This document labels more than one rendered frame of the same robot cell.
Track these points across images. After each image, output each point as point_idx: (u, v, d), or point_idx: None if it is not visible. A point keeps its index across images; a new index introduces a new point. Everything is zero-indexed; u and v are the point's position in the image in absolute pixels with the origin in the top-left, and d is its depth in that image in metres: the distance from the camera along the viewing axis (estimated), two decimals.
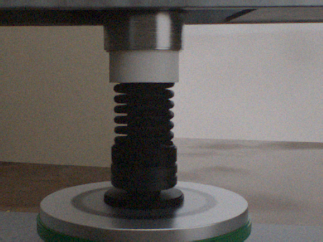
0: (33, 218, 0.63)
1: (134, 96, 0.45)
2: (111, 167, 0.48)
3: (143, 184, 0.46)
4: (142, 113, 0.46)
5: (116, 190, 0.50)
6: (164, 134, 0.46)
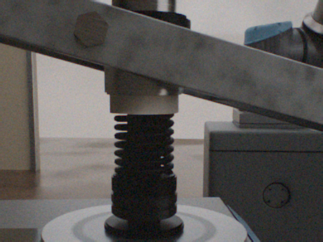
0: None
1: (134, 127, 0.45)
2: (111, 196, 0.49)
3: (143, 214, 0.46)
4: None
5: (117, 224, 0.48)
6: (164, 164, 0.47)
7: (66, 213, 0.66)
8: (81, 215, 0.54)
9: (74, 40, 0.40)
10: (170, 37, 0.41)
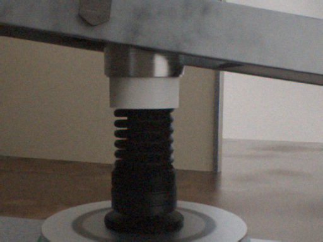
0: None
1: (134, 121, 0.45)
2: (111, 191, 0.48)
3: (143, 208, 0.46)
4: (142, 138, 0.47)
5: (172, 213, 0.50)
6: (164, 159, 0.47)
7: None
8: (207, 241, 0.44)
9: (79, 20, 0.40)
10: (175, 6, 0.41)
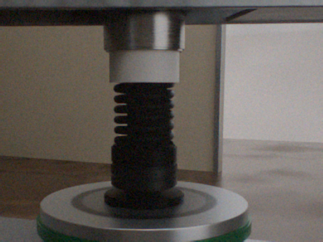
0: None
1: (134, 96, 0.45)
2: (111, 167, 0.48)
3: (143, 184, 0.46)
4: (142, 113, 0.46)
5: (121, 196, 0.47)
6: (164, 134, 0.46)
7: None
8: (70, 194, 0.52)
9: None
10: None
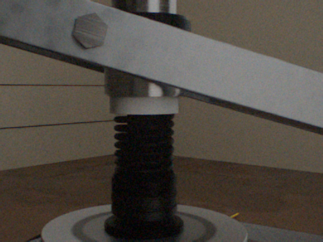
0: None
1: (134, 127, 0.45)
2: (111, 196, 0.49)
3: (143, 214, 0.46)
4: None
5: None
6: (164, 164, 0.47)
7: None
8: None
9: (73, 41, 0.40)
10: (170, 39, 0.41)
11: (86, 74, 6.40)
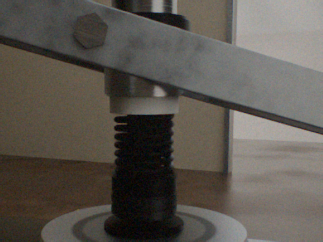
0: None
1: (134, 127, 0.45)
2: (111, 196, 0.49)
3: (143, 214, 0.46)
4: None
5: (135, 228, 0.47)
6: (164, 164, 0.47)
7: None
8: (63, 234, 0.47)
9: (73, 41, 0.40)
10: (170, 39, 0.41)
11: None
